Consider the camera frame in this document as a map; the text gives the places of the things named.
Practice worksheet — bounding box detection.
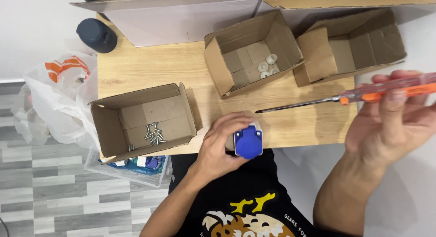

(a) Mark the person's left hand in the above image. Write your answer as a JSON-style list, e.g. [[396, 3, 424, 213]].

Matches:
[[191, 112, 256, 185]]

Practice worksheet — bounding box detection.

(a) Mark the white plastic bag orange print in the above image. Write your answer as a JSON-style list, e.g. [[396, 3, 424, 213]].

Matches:
[[11, 52, 102, 153]]

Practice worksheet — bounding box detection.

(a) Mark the cardboard box with caps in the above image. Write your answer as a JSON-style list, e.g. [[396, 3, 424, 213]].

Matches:
[[204, 10, 305, 100]]

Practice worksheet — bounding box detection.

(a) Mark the orange handled screwdriver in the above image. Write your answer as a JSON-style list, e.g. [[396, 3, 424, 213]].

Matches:
[[255, 72, 436, 114]]

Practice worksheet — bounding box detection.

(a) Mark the cardboard box with screws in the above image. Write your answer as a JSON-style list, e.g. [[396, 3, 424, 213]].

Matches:
[[89, 82, 198, 165]]

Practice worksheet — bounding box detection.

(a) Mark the empty cardboard box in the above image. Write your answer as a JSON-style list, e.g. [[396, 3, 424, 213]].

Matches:
[[293, 7, 408, 88]]

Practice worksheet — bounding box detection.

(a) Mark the person's black printed t-shirt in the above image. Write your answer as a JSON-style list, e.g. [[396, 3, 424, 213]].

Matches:
[[168, 148, 359, 237]]

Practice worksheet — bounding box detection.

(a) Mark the blue and grey socket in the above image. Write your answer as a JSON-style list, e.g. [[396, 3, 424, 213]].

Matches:
[[234, 122, 263, 160]]

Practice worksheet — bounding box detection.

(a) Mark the dark grey round speaker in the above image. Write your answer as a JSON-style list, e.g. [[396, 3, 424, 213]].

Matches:
[[76, 18, 118, 54]]

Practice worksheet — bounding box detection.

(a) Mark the clear plastic bin of parts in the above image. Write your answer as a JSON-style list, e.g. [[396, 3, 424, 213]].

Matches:
[[84, 149, 171, 188]]

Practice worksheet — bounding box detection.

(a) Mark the large carton with blue parts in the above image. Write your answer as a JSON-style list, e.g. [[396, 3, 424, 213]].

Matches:
[[70, 0, 270, 47]]

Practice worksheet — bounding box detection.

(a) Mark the person's right hand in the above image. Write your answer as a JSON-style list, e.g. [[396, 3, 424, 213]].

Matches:
[[344, 70, 436, 167]]

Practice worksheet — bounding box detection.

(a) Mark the pile of silver screws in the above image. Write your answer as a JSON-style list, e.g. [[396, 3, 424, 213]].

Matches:
[[128, 122, 168, 152]]

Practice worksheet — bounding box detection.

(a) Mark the large carton with white parts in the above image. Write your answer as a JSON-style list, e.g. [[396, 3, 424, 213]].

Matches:
[[262, 0, 436, 37]]

